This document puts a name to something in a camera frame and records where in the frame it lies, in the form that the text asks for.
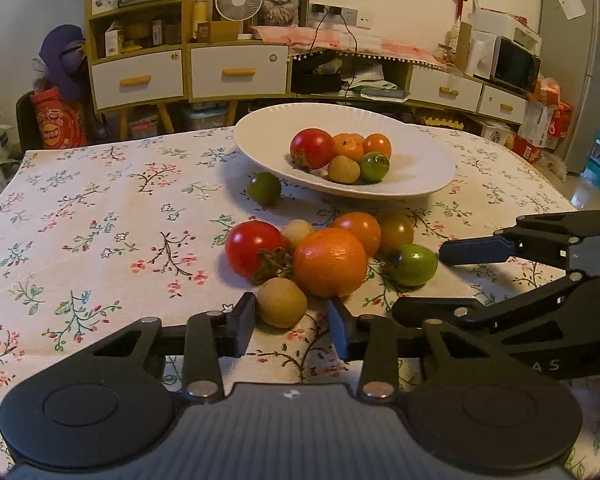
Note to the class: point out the orange tomato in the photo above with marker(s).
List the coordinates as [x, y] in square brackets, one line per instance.
[360, 225]
[378, 144]

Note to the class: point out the brownish green tomato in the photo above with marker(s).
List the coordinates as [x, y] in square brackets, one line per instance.
[397, 232]

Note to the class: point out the small mandarin orange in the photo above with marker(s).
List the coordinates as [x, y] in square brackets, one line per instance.
[349, 146]

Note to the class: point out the black microwave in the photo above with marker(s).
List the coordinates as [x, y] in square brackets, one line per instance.
[515, 66]

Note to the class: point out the paper note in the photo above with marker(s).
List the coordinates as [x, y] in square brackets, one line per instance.
[570, 0]

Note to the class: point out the white printed carton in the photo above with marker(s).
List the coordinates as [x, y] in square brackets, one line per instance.
[535, 125]

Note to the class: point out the wall power outlets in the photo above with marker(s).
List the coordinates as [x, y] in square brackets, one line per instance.
[340, 12]

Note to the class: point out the small white fan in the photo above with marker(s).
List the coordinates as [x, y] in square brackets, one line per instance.
[235, 0]

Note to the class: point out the white plate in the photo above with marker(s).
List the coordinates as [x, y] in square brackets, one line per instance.
[420, 170]

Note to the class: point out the black chair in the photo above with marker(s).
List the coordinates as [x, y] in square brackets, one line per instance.
[24, 120]

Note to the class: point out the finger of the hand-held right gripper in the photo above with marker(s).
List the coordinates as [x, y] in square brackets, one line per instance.
[440, 307]
[472, 251]

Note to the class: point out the yellow bottle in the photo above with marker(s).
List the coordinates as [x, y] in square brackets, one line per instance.
[201, 20]

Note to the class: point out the large orange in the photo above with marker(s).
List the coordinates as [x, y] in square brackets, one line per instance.
[330, 261]

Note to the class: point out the tall yellow-framed shelf cabinet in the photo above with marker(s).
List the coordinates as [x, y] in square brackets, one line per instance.
[87, 35]

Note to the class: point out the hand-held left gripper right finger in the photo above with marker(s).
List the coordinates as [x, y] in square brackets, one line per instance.
[341, 330]

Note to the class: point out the floral tablecloth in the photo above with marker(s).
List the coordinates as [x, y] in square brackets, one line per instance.
[105, 240]

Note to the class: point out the red printed bag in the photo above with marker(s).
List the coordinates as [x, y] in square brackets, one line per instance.
[57, 120]

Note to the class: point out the long yellow-framed sideboard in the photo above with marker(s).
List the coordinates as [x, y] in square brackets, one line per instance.
[405, 80]

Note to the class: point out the yellow egg carton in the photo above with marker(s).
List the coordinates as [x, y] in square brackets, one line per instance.
[442, 122]

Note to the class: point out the tan round fruit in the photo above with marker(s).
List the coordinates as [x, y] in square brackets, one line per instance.
[343, 170]
[296, 232]
[281, 302]

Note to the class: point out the pink fringed cloth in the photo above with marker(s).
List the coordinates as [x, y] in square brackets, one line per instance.
[330, 40]

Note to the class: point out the low yellow-framed cabinet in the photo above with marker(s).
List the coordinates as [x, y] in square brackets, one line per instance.
[240, 102]

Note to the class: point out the small clear storage bin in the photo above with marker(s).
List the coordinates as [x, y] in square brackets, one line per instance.
[145, 126]

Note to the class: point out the purple plush toy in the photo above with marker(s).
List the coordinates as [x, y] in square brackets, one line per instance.
[62, 60]

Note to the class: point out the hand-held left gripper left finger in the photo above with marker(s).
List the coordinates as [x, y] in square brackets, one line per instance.
[242, 322]

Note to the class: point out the orange packages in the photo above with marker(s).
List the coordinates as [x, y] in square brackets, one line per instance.
[555, 105]

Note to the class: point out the red tomato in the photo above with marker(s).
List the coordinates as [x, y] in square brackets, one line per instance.
[311, 146]
[252, 247]

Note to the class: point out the clear storage bin teal lid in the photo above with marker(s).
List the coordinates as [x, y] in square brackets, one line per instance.
[203, 119]

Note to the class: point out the grey refrigerator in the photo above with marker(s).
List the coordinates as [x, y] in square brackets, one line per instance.
[575, 85]

